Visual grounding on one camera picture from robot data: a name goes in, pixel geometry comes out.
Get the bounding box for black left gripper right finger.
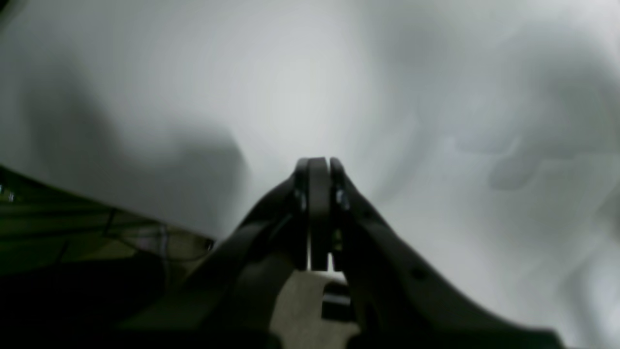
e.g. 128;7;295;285
329;158;564;349

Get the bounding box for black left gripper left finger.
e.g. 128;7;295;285
113;158;331;348

